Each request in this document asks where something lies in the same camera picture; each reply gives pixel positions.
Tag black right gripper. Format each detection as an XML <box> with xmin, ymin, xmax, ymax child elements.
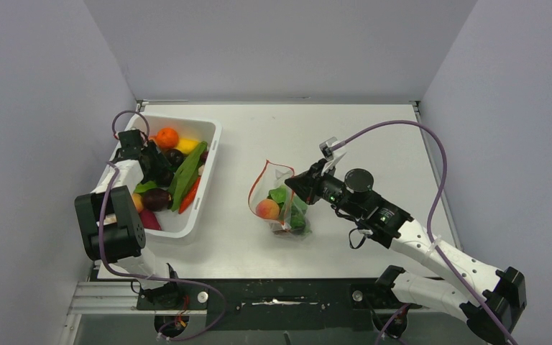
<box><xmin>286</xmin><ymin>159</ymin><xmax>364</xmax><ymax>219</ymax></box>

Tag dark plum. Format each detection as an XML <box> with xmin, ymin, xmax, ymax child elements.
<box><xmin>163</xmin><ymin>149</ymin><xmax>186</xmax><ymax>168</ymax></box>

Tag white green napa cabbage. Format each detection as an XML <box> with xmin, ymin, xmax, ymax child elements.
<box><xmin>267</xmin><ymin>185</ymin><xmax>312</xmax><ymax>236</ymax></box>

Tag orange fruit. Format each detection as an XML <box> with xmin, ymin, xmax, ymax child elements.
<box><xmin>155</xmin><ymin>127</ymin><xmax>180</xmax><ymax>150</ymax></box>

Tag clear red-zipper bag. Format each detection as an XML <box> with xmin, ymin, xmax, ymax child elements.
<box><xmin>247</xmin><ymin>160</ymin><xmax>311</xmax><ymax>238</ymax></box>

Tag peach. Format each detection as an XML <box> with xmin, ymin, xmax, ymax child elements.
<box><xmin>255</xmin><ymin>198</ymin><xmax>280</xmax><ymax>220</ymax></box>
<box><xmin>132</xmin><ymin>193</ymin><xmax>144</xmax><ymax>213</ymax></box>

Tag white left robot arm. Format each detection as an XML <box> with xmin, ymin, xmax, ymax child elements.
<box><xmin>74</xmin><ymin>129</ymin><xmax>184</xmax><ymax>310</ymax></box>

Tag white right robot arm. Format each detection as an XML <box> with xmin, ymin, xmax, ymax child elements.
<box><xmin>285</xmin><ymin>160</ymin><xmax>527</xmax><ymax>344</ymax></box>

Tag green pepper slice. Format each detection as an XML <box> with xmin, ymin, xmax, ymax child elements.
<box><xmin>133</xmin><ymin>180</ymin><xmax>158</xmax><ymax>195</ymax></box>

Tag green leafy vegetable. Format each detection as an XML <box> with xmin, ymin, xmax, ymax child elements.
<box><xmin>167</xmin><ymin>142</ymin><xmax>208</xmax><ymax>212</ymax></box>

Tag purple eggplant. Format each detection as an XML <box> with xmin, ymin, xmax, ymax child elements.
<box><xmin>142</xmin><ymin>188</ymin><xmax>172</xmax><ymax>212</ymax></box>

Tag yellow lemon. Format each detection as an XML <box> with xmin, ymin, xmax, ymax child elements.
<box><xmin>175</xmin><ymin>138</ymin><xmax>200</xmax><ymax>156</ymax></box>

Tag red chili pepper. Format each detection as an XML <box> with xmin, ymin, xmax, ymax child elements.
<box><xmin>178</xmin><ymin>177</ymin><xmax>201</xmax><ymax>214</ymax></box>

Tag dark red fig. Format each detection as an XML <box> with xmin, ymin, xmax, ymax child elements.
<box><xmin>200</xmin><ymin>151</ymin><xmax>208</xmax><ymax>164</ymax></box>

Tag red purple onion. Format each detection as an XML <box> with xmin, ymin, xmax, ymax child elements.
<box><xmin>139</xmin><ymin>209</ymin><xmax>162</xmax><ymax>231</ymax></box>

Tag white plastic bin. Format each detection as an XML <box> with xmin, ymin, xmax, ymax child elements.
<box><xmin>106</xmin><ymin>111</ymin><xmax>222</xmax><ymax>242</ymax></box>

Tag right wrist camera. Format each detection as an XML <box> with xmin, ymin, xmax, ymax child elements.
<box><xmin>319</xmin><ymin>137</ymin><xmax>346</xmax><ymax>175</ymax></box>

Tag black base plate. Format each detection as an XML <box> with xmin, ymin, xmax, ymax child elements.
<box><xmin>137</xmin><ymin>278</ymin><xmax>402</xmax><ymax>336</ymax></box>

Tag aluminium frame rail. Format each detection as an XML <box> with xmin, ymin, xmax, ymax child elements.
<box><xmin>68</xmin><ymin>280</ymin><xmax>466</xmax><ymax>321</ymax></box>

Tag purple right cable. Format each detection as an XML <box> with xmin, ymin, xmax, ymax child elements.
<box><xmin>323</xmin><ymin>119</ymin><xmax>520</xmax><ymax>345</ymax></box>

